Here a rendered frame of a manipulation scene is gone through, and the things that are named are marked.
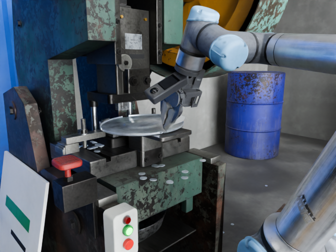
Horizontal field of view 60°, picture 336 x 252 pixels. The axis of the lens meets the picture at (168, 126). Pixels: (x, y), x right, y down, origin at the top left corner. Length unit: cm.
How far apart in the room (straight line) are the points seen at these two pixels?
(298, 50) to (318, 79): 349
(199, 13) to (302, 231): 51
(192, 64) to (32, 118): 70
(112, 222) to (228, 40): 51
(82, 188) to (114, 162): 20
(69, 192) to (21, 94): 61
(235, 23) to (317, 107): 314
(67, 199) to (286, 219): 50
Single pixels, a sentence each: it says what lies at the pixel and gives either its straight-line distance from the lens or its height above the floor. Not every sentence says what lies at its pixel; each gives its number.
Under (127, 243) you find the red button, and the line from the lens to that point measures 81.
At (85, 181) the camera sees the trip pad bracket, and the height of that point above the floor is 70.
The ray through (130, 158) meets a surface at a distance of 99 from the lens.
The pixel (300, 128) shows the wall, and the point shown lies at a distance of 431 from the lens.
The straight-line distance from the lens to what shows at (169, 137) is 88.
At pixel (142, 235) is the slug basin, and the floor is 37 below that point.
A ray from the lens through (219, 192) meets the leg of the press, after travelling 116.
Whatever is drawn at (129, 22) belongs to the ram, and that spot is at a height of 112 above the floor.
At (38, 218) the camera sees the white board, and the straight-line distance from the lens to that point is 119.
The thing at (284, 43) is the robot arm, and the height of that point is 104.
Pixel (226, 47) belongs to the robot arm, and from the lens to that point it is 65.
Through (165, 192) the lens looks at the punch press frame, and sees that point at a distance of 102.
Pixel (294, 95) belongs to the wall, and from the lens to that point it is 428.
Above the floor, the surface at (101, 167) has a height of 68.
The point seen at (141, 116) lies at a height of 79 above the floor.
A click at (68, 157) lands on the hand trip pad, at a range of 79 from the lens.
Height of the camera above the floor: 101
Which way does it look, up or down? 13 degrees down
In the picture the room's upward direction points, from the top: straight up
